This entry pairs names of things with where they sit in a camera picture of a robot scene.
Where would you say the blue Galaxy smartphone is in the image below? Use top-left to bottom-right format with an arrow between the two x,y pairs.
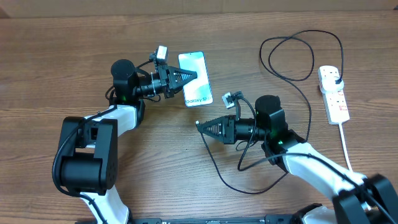
178,52 -> 213,107

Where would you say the white power strip cord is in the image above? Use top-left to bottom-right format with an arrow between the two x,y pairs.
338,122 -> 354,174

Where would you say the white power strip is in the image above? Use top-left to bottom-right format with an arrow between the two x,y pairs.
317,65 -> 349,124

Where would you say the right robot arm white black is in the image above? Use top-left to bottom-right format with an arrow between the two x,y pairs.
196,94 -> 397,223

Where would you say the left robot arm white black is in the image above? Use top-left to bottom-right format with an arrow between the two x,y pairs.
52,54 -> 198,223

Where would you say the white charger plug adapter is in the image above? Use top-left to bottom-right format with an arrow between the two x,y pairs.
319,77 -> 345,94

